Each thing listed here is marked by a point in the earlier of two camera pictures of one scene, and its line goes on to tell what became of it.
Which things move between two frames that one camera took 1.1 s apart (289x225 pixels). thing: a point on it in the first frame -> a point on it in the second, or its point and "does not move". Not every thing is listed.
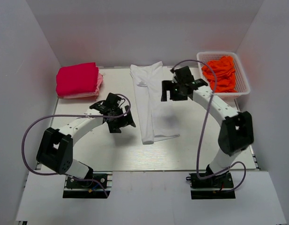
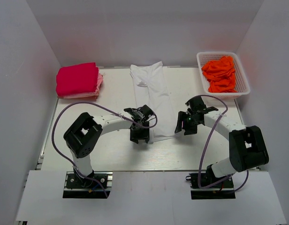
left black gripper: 126,121 -> 145,135
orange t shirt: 224,74 does not move
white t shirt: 155,123 does not move
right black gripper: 166,86 -> 189,130
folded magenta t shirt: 78,78 does not move
